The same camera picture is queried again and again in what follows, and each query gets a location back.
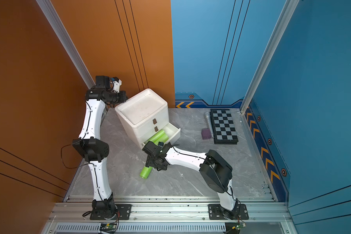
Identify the grey microphone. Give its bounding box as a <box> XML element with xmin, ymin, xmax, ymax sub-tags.
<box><xmin>204</xmin><ymin>112</ymin><xmax>214</xmax><ymax>138</ymax></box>

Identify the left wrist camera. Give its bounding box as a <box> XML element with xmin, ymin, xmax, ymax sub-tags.
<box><xmin>96</xmin><ymin>76</ymin><xmax>122</xmax><ymax>93</ymax></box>

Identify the aluminium front rail frame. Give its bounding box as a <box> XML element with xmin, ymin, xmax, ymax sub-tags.
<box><xmin>43</xmin><ymin>196</ymin><xmax>296</xmax><ymax>234</ymax></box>

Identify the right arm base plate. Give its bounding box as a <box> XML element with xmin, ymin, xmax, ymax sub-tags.
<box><xmin>208</xmin><ymin>203</ymin><xmax>249</xmax><ymax>220</ymax></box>

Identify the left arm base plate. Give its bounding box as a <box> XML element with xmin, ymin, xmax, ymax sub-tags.
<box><xmin>90</xmin><ymin>203</ymin><xmax>132</xmax><ymax>220</ymax></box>

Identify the right green circuit board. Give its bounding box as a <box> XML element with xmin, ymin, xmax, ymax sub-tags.
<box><xmin>230</xmin><ymin>223</ymin><xmax>247</xmax><ymax>234</ymax></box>

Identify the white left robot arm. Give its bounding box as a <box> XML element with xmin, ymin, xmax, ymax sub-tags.
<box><xmin>72</xmin><ymin>89</ymin><xmax>128</xmax><ymax>220</ymax></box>

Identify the white bottom drawer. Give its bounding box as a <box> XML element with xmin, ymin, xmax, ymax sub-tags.
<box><xmin>141</xmin><ymin>123</ymin><xmax>181</xmax><ymax>148</ymax></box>

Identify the white three-drawer storage box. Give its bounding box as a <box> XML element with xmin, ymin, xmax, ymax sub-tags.
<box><xmin>115</xmin><ymin>88</ymin><xmax>181</xmax><ymax>149</ymax></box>

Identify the left green circuit board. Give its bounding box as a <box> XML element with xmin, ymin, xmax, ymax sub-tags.
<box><xmin>98</xmin><ymin>223</ymin><xmax>118</xmax><ymax>234</ymax></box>

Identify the black white checkerboard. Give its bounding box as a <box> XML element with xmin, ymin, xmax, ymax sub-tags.
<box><xmin>210</xmin><ymin>109</ymin><xmax>239</xmax><ymax>144</ymax></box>

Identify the purple cube block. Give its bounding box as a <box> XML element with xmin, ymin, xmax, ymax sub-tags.
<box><xmin>201</xmin><ymin>128</ymin><xmax>213</xmax><ymax>140</ymax></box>

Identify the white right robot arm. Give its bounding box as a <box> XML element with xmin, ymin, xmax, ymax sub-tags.
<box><xmin>142</xmin><ymin>141</ymin><xmax>238</xmax><ymax>219</ymax></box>

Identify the green circuit board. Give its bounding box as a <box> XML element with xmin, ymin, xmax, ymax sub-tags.
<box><xmin>230</xmin><ymin>223</ymin><xmax>247</xmax><ymax>234</ymax></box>
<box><xmin>98</xmin><ymin>223</ymin><xmax>118</xmax><ymax>234</ymax></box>

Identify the green trash bag roll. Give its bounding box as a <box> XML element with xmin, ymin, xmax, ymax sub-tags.
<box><xmin>139</xmin><ymin>166</ymin><xmax>153</xmax><ymax>179</ymax></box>
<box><xmin>148</xmin><ymin>130</ymin><xmax>165</xmax><ymax>143</ymax></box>
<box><xmin>154</xmin><ymin>134</ymin><xmax>169</xmax><ymax>145</ymax></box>

